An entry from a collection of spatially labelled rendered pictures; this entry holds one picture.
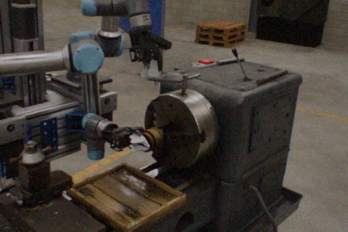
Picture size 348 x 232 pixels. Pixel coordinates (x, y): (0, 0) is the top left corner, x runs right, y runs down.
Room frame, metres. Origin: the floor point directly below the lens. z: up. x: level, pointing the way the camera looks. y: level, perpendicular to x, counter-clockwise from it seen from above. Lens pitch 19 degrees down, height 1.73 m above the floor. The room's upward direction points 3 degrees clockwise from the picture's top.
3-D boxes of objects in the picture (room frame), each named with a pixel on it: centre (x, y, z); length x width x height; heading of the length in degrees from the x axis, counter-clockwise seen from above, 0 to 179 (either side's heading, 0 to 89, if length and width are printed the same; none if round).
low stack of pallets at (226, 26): (9.69, -1.09, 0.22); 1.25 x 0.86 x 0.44; 151
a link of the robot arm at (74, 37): (1.96, 0.46, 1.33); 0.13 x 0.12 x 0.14; 110
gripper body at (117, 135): (1.45, 0.20, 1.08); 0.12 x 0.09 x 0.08; 48
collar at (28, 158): (1.14, 0.44, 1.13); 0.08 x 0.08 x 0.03
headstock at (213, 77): (1.86, -0.29, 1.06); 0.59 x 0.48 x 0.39; 138
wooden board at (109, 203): (1.33, 0.16, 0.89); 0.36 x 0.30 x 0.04; 48
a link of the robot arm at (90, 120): (1.56, 0.32, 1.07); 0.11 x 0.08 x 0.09; 48
